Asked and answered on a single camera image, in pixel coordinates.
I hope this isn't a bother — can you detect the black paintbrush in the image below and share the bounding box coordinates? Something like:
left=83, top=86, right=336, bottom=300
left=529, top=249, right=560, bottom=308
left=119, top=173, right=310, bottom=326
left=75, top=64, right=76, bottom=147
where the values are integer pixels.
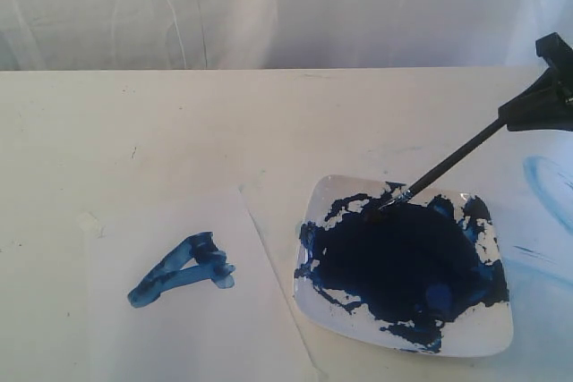
left=364, top=119, right=506, bottom=223

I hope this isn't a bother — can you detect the white square paint plate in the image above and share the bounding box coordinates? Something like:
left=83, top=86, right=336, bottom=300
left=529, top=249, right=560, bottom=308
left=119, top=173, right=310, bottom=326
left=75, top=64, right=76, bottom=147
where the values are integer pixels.
left=293, top=175, right=514, bottom=358

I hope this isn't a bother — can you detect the white paper sheet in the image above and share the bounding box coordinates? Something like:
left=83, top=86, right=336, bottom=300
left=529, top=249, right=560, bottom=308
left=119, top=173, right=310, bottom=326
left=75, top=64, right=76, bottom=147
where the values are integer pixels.
left=78, top=188, right=325, bottom=381

